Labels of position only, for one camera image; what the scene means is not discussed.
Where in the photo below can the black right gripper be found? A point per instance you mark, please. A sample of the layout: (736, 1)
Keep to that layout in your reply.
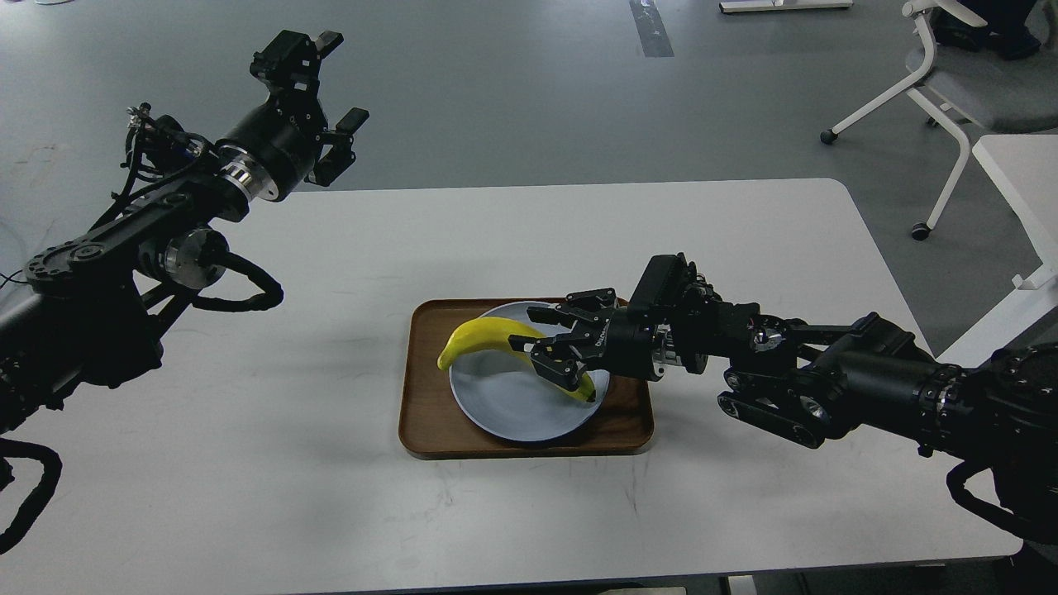
(612, 342)

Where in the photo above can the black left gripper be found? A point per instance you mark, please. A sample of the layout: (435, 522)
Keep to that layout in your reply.
(285, 135)

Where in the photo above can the yellow banana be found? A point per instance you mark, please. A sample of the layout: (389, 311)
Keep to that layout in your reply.
(493, 333)

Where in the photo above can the light blue plate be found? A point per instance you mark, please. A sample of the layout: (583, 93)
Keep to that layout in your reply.
(508, 402)

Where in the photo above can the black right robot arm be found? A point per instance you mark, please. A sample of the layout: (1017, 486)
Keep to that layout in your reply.
(811, 383)

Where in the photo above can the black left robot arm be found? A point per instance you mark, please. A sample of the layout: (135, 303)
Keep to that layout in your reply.
(101, 303)

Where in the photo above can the brown wooden tray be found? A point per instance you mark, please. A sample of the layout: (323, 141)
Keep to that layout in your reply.
(432, 425)

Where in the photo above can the white furniture base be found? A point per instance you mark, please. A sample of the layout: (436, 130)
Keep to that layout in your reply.
(733, 7)

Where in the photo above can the white side table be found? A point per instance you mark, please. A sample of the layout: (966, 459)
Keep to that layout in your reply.
(999, 287)

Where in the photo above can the white office chair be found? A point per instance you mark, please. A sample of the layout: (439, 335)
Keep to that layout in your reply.
(997, 95)

